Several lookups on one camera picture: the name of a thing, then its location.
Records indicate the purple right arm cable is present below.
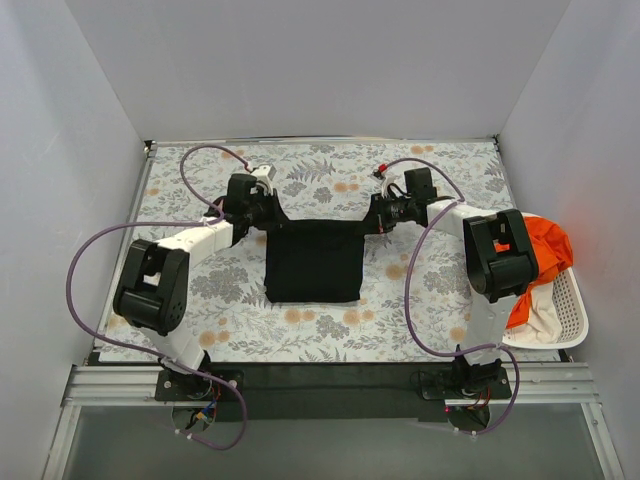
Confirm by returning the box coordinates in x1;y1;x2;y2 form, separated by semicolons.
377;158;523;437

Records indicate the floral patterned table mat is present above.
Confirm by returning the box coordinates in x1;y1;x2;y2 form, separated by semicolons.
98;140;521;364

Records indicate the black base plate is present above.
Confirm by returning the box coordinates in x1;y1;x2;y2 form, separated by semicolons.
84;351;513;424

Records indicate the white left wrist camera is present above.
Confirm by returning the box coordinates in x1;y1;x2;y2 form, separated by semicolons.
250;164;276;195

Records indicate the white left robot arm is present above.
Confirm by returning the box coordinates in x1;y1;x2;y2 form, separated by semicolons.
113;165;277;400

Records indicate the black t shirt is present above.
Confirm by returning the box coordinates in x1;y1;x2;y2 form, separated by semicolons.
264;220;365;304

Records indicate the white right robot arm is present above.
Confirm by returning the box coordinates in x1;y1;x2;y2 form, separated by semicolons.
365;165;539;398

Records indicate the orange t shirt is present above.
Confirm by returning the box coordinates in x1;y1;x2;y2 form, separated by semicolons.
507;215;574;329

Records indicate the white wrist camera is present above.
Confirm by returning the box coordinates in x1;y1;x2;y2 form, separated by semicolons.
250;164;276;195
373;164;397;198

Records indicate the cream t shirt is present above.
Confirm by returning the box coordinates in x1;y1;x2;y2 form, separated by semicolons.
527;283;562;343

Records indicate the aluminium frame rail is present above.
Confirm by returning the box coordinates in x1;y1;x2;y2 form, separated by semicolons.
65;145;599;422

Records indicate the white laundry basket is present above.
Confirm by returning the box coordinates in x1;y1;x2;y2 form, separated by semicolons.
499;210;592;350

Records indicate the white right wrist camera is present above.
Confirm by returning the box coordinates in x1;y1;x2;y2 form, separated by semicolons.
373;164;397;198

